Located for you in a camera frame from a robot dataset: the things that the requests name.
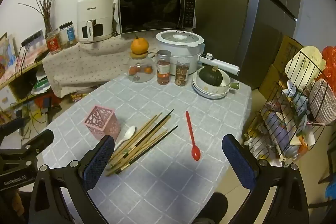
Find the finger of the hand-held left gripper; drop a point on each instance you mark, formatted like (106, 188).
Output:
(14, 125)
(39, 141)

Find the napa cabbage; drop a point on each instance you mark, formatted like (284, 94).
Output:
(304, 61)

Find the person's dark-clothed leg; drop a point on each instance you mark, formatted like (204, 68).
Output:
(212, 208)

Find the green squash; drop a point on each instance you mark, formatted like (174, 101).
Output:
(210, 77)

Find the white electric cooking pot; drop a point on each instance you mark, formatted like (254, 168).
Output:
(181, 53)

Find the grey checked tablecloth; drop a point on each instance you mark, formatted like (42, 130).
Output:
(162, 187)

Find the red label jar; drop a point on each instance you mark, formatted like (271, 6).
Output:
(54, 43)

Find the blue label jar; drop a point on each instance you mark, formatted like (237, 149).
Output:
(68, 35)

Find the floral cabinet tablecloth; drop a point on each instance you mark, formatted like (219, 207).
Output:
(86, 64)

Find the black microwave oven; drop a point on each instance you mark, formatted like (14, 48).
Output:
(152, 12)

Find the pile of wooden chopsticks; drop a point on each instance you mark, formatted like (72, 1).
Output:
(147, 127)

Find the large orange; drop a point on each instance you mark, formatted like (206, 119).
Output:
(140, 45)

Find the wooden shelf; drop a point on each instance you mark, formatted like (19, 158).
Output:
(21, 71)

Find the jar of dried rings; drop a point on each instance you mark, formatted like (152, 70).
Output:
(182, 73)

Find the black chopstick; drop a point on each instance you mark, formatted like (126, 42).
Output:
(152, 145)
(157, 125)

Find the glass jar with cork lid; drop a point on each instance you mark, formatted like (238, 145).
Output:
(140, 74)

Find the printed yellow box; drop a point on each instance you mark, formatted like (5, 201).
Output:
(80, 96)

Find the jar of red spice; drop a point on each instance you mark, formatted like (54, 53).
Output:
(163, 69)

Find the pink woven basket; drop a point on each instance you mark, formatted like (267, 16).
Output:
(324, 103)

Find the dried branches in vase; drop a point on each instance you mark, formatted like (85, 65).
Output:
(46, 6)

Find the white air fryer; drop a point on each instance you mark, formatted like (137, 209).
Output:
(94, 16)

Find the red plastic spoon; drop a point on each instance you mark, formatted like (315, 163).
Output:
(195, 154)

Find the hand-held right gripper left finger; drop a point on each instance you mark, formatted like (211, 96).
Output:
(97, 161)

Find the orange plastic bag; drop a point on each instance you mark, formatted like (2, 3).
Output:
(330, 58)

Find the grey refrigerator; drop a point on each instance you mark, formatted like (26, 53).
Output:
(236, 16)

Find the green and white bag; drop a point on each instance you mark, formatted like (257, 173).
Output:
(40, 85)

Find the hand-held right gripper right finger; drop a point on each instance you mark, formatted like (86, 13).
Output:
(239, 161)

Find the small orange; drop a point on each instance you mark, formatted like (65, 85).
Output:
(148, 69)
(133, 70)

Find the pink perforated utensil holder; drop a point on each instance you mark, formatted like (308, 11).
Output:
(105, 124)

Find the cardboard box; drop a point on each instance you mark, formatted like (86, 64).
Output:
(283, 56)

